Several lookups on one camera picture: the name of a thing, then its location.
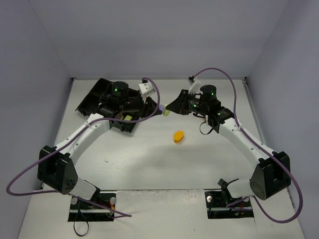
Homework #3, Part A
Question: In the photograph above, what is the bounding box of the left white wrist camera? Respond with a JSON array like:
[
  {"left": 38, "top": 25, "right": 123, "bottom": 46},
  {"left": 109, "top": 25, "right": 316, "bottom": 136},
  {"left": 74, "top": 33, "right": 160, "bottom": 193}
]
[{"left": 139, "top": 82, "right": 156, "bottom": 103}]

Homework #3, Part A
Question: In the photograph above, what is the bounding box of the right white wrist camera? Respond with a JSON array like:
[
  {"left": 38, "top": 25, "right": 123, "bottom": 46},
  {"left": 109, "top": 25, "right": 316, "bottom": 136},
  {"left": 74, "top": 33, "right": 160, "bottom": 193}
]
[{"left": 188, "top": 76, "right": 201, "bottom": 95}]

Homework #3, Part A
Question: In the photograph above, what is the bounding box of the lime green curved brick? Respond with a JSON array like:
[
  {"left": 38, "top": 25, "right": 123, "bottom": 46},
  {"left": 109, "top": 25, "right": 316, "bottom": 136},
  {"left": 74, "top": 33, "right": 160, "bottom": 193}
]
[{"left": 124, "top": 115, "right": 133, "bottom": 121}]

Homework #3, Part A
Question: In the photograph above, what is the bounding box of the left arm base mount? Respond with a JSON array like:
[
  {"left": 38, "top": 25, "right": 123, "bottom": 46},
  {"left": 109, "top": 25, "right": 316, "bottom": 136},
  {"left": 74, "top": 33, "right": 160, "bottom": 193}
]
[{"left": 68, "top": 191, "right": 116, "bottom": 222}]

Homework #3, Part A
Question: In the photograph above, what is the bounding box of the purple square brick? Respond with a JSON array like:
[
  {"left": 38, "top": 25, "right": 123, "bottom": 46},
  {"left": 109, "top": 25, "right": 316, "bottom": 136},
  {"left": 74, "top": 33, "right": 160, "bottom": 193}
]
[{"left": 159, "top": 105, "right": 165, "bottom": 114}]

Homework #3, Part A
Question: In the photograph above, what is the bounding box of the black four-compartment tray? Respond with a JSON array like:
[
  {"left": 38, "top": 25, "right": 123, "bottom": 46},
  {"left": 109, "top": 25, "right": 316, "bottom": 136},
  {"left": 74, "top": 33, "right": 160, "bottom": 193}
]
[{"left": 76, "top": 78, "right": 141, "bottom": 121}]

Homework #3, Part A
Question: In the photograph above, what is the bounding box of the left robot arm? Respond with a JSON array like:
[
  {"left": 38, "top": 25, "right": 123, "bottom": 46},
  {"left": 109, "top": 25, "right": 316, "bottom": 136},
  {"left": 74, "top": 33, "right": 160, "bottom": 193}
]
[{"left": 37, "top": 78, "right": 161, "bottom": 200}]

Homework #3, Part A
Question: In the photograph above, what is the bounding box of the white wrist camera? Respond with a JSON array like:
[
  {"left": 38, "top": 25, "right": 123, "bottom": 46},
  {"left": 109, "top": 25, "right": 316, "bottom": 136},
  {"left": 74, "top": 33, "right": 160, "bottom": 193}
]
[
  {"left": 188, "top": 76, "right": 201, "bottom": 95},
  {"left": 139, "top": 82, "right": 156, "bottom": 103}
]

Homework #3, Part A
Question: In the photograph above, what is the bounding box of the orange oval brick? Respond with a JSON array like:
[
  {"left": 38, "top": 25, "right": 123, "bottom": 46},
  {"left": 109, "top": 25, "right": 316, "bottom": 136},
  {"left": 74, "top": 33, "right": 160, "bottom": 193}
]
[{"left": 173, "top": 130, "right": 184, "bottom": 143}]

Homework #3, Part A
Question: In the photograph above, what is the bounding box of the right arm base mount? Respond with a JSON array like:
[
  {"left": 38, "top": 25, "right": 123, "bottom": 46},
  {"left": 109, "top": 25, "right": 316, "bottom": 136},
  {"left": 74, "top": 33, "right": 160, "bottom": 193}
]
[{"left": 204, "top": 179, "right": 254, "bottom": 220}]

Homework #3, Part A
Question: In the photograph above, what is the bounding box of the lime green square brick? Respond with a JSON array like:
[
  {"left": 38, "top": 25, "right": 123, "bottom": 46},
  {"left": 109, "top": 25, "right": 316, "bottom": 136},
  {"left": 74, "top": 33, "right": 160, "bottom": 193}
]
[{"left": 163, "top": 111, "right": 170, "bottom": 117}]

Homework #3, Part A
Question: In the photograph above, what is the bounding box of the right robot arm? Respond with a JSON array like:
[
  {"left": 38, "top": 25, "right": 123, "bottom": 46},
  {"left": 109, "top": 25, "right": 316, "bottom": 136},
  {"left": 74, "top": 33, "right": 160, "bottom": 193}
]
[{"left": 166, "top": 85, "right": 291, "bottom": 200}]

